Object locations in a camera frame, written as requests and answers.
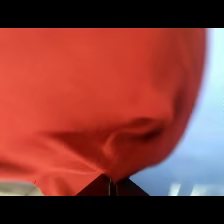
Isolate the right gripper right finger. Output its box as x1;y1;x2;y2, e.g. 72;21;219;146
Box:
113;177;150;197

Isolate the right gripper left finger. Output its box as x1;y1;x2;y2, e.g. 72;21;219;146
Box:
75;173;112;197

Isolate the red garment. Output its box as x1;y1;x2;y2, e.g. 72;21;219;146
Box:
0;27;208;197

